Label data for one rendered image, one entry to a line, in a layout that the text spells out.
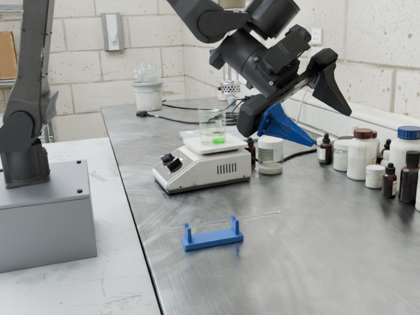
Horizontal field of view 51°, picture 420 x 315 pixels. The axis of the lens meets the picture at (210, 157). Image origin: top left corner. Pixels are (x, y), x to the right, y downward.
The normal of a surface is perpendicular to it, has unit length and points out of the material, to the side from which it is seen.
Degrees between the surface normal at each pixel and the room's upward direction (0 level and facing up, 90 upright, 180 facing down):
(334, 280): 0
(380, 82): 90
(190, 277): 0
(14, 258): 90
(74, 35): 90
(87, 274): 0
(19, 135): 95
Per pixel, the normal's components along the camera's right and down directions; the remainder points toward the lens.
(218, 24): 0.09, 0.35
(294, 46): 0.31, -0.29
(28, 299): -0.04, -0.96
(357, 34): -0.96, 0.11
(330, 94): -0.83, 0.44
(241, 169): 0.36, 0.25
